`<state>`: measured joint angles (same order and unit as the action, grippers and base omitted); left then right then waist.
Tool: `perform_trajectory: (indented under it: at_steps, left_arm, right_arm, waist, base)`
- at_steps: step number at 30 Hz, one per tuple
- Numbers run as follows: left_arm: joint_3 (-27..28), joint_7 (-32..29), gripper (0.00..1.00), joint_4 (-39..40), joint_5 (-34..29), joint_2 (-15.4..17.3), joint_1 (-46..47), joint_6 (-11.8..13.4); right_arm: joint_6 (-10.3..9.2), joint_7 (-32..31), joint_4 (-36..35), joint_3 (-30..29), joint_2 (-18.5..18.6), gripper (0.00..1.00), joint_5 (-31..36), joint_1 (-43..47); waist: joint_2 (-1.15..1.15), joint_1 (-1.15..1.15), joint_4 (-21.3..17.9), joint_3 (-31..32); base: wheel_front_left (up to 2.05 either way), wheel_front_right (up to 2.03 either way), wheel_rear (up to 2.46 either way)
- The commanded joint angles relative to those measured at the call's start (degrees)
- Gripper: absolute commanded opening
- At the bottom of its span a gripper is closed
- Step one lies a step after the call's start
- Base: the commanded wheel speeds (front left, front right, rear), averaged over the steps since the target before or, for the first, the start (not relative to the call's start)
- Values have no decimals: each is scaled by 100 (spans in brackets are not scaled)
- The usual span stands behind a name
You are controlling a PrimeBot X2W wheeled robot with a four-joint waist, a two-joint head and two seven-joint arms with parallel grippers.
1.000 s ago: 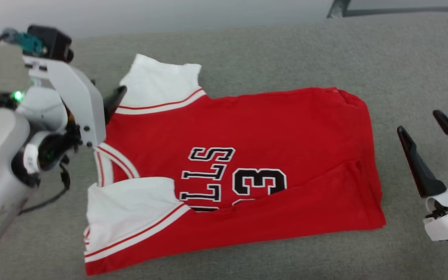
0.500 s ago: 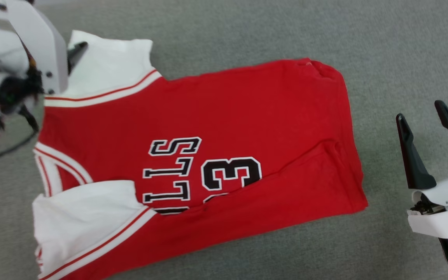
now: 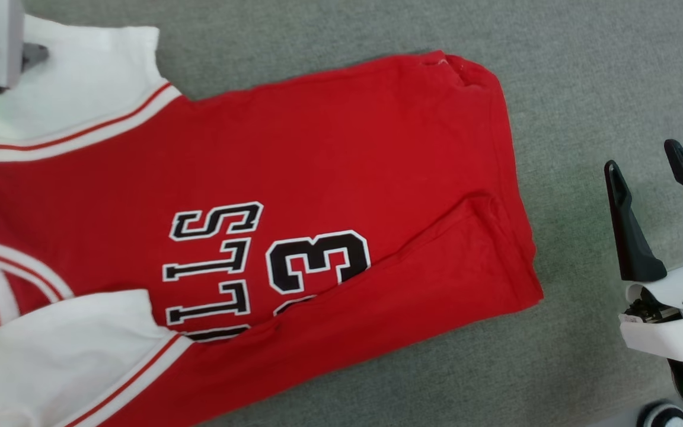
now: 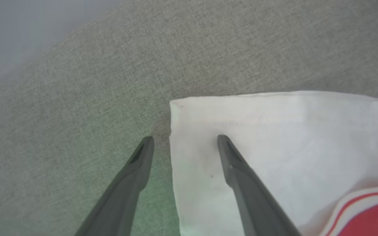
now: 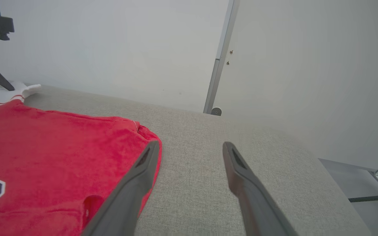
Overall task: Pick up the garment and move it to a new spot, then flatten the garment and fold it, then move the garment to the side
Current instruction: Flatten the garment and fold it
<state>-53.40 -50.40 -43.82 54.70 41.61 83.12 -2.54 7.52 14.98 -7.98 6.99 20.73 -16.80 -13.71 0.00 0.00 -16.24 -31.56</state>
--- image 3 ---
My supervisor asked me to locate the red and white basketball jersey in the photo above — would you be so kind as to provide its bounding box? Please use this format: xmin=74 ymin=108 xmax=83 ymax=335
xmin=0 ymin=13 xmax=545 ymax=427

